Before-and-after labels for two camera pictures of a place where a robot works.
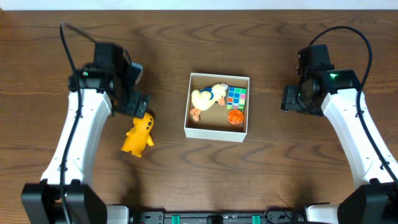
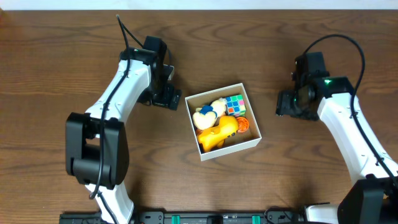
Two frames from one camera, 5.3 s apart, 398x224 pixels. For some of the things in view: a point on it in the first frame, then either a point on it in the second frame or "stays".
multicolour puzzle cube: [236, 98] stays
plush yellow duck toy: [204, 98] to [205, 117]
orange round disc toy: [236, 117] to [243, 124]
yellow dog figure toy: [138, 137] to [211, 137]
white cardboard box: [214, 123] to [237, 142]
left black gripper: [137, 104] to [169, 99]
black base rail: [216, 216] stays
